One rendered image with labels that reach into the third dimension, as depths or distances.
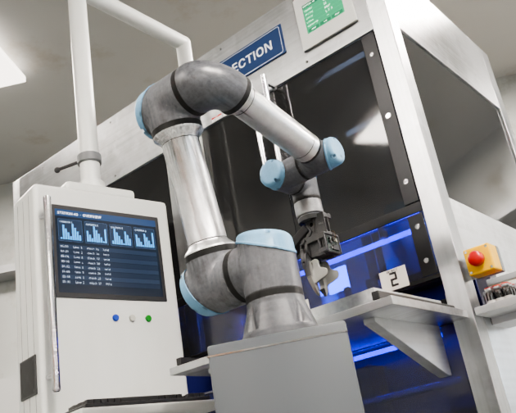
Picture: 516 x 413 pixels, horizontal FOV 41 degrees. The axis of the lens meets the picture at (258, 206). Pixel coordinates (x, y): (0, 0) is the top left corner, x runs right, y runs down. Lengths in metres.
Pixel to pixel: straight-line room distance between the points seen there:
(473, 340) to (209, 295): 0.76
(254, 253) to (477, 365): 0.76
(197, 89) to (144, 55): 3.21
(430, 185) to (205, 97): 0.77
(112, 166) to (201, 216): 1.52
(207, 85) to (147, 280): 1.03
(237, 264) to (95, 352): 0.92
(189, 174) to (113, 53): 3.21
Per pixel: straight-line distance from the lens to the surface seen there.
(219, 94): 1.49
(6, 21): 4.39
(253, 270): 1.34
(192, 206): 1.47
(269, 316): 1.29
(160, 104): 1.53
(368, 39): 2.25
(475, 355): 1.87
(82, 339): 2.19
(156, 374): 2.28
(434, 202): 1.96
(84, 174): 2.49
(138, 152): 2.84
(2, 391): 5.55
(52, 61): 4.71
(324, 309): 1.64
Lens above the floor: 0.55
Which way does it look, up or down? 22 degrees up
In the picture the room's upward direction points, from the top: 10 degrees counter-clockwise
